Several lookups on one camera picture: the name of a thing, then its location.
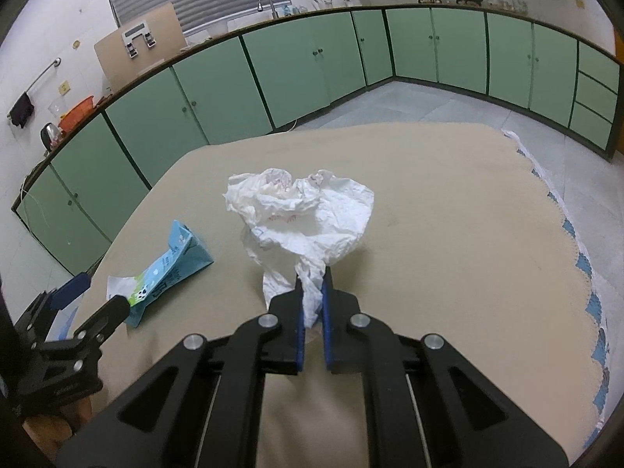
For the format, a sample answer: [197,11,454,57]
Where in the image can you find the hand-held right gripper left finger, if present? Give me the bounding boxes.
[56,275,307,468]

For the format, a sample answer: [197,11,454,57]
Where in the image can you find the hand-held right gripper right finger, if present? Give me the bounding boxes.
[321,267,570,468]

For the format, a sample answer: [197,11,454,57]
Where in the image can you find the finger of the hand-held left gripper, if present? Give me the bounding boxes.
[29,296,131,372]
[14,273,92,338]

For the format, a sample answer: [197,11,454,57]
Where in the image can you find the blue milk carton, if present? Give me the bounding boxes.
[106,220,214,328]

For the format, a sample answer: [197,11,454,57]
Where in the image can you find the white paper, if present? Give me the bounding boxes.
[223,168,376,330]

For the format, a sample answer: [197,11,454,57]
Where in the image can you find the person's left hand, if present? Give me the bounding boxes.
[22,392,94,455]

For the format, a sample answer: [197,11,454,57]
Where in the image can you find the beige tablecloth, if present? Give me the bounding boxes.
[63,124,612,468]

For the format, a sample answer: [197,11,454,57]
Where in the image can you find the metal kettle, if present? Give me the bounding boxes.
[40,122,64,150]

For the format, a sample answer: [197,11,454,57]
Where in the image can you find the orange basin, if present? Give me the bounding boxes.
[58,97,96,130]

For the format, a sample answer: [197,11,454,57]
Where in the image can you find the black hanging cloth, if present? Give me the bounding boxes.
[9,92,36,128]

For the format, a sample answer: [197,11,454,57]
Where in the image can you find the cardboard sheet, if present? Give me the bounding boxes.
[94,2,186,91]

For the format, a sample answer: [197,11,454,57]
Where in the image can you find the green base cabinets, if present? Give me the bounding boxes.
[11,6,622,278]

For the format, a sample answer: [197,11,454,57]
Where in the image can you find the metal towel rail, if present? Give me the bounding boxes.
[7,57,63,118]

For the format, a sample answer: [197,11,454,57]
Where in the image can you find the white bracket device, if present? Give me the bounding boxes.
[122,20,158,59]

